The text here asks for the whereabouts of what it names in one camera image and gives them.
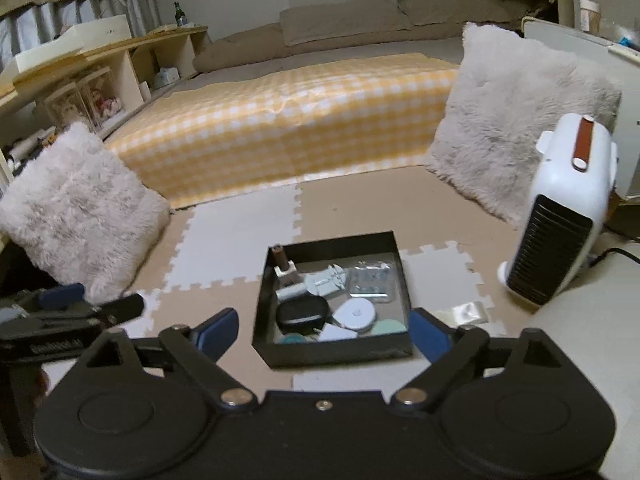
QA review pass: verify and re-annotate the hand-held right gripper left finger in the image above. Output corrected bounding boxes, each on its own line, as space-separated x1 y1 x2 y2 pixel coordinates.
81 307 257 408

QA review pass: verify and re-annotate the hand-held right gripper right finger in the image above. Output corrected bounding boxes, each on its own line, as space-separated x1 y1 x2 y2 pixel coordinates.
392 307 567 407

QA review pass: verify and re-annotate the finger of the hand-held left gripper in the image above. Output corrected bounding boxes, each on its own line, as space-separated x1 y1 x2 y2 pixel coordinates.
85 293 147 329
15 283 87 312

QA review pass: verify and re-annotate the white round tape measure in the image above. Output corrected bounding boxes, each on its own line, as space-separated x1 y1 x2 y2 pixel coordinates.
332 300 377 334

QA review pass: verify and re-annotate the clear plastic case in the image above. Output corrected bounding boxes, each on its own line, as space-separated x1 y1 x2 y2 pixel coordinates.
347 262 396 304

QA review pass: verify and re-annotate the black oval case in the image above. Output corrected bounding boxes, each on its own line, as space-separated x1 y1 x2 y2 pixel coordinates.
275 297 331 337

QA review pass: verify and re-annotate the cosmetic bottle with brown cap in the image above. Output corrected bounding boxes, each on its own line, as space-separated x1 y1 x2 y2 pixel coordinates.
269 243 307 301

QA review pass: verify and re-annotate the white charger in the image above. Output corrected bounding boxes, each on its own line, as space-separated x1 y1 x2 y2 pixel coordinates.
316 323 359 344

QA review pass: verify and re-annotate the black box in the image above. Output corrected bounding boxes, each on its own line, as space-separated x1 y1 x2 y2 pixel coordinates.
251 230 415 369

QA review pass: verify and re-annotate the white watch tool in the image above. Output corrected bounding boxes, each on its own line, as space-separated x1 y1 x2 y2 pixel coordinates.
304 263 349 297

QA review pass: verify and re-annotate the cream tape strip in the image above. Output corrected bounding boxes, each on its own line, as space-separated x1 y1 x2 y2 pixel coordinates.
447 301 489 326

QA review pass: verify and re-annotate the fluffy white pillow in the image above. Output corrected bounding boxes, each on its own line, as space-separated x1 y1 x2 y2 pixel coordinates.
428 22 624 229
0 121 172 302

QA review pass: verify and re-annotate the foam puzzle floor mat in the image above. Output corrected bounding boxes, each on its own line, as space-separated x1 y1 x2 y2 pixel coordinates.
40 164 602 397

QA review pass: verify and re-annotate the white fan heater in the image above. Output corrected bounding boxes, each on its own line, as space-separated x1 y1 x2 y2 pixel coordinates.
497 113 619 307

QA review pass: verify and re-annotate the clear display case with doll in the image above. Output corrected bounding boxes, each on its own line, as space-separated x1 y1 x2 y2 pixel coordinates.
44 82 84 129
77 67 124 129

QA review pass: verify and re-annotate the yellow checkered mattress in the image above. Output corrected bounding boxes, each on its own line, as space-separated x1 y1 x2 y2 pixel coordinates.
104 54 462 209

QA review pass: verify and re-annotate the tissue box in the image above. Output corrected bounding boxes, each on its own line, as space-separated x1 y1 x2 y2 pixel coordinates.
152 67 180 89

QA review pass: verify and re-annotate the wooden shelf unit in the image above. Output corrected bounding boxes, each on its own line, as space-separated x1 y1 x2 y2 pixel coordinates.
0 25 209 187

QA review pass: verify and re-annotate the white tray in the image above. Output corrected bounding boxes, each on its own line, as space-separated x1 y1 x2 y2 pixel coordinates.
15 13 134 74

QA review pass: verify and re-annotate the grey curtain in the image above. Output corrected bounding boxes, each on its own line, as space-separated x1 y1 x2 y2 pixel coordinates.
0 0 161 62

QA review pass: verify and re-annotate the long beige bolster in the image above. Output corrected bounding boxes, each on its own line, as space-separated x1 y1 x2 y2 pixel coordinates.
192 22 472 74

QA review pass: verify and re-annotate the white cabinet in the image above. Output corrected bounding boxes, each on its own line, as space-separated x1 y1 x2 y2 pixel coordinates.
522 16 640 202

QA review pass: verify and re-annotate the beige pillow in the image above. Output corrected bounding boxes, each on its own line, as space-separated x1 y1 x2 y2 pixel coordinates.
278 0 414 46

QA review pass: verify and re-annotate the jar with cream lid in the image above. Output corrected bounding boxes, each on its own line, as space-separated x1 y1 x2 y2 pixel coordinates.
579 0 601 31

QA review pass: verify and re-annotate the black heater cable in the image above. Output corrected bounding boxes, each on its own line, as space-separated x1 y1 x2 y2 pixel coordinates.
590 246 640 267

